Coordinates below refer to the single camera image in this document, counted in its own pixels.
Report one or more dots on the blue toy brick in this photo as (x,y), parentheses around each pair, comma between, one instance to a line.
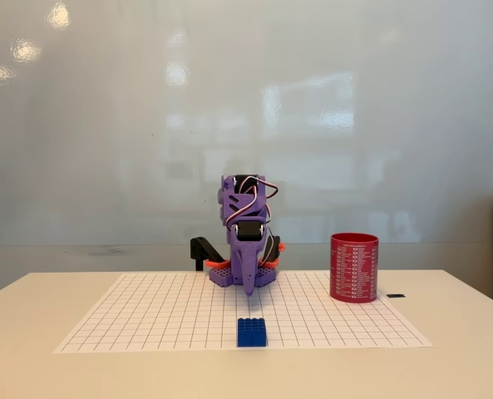
(252,333)

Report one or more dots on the red printed cup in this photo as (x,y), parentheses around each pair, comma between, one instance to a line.
(353,269)

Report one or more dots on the small flat black piece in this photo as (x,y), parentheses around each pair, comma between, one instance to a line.
(396,295)

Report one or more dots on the black table clamp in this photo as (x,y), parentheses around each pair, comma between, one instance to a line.
(200,249)

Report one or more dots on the white grid paper sheet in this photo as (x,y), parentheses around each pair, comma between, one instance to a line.
(167,316)

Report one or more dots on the orange clamp jaw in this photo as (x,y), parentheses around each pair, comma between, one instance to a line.
(273,262)
(217,263)

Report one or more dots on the purple robot arm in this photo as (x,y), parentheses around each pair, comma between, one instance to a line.
(240,203)

